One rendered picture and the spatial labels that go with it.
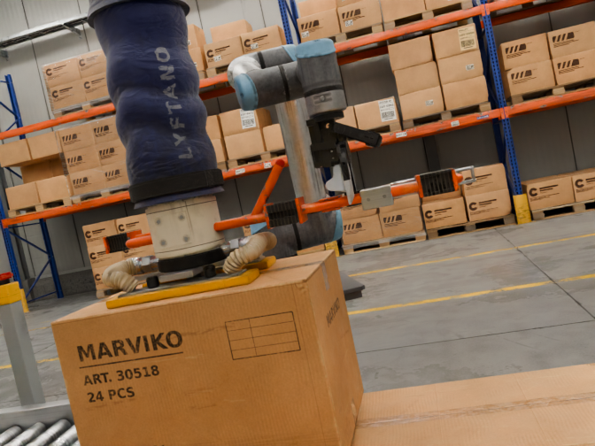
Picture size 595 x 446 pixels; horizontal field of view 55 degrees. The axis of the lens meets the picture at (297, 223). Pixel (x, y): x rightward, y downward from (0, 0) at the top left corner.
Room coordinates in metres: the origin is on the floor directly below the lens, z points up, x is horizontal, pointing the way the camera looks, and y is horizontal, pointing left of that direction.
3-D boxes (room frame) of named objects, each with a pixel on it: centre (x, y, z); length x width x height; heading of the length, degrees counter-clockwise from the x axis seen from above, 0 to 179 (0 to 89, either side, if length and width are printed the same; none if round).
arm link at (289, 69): (1.44, -0.10, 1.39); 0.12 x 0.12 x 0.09; 5
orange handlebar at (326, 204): (1.48, 0.05, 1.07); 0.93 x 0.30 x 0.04; 80
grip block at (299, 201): (1.35, 0.02, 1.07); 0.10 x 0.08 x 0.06; 170
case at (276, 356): (1.40, 0.25, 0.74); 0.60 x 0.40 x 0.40; 77
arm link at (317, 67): (1.33, -0.12, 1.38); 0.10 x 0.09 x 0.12; 5
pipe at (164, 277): (1.39, 0.27, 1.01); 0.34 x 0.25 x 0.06; 80
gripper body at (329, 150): (1.33, -0.11, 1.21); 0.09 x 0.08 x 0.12; 79
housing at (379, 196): (1.31, -0.19, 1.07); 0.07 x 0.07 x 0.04; 80
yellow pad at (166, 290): (1.30, 0.28, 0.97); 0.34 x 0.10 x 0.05; 80
